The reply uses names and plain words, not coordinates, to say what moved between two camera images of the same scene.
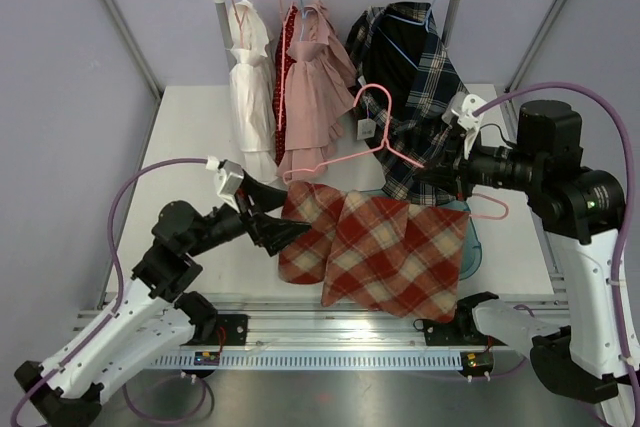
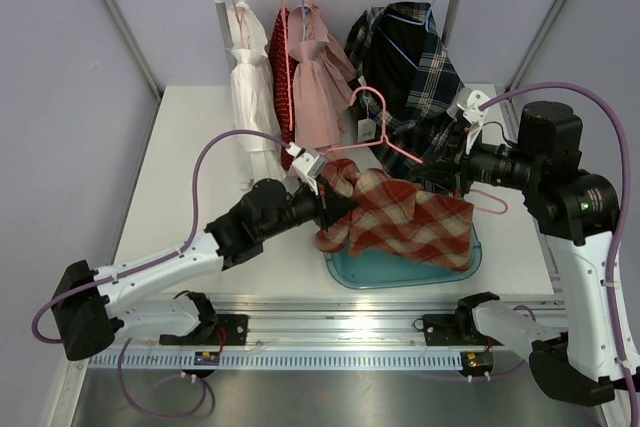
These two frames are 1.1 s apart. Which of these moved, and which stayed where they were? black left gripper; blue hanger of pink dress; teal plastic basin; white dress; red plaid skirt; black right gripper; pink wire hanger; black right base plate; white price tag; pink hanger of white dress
Moved: red plaid skirt; teal plastic basin; pink wire hanger; black left gripper
Stayed: black right gripper; black right base plate; blue hanger of pink dress; white dress; white price tag; pink hanger of white dress
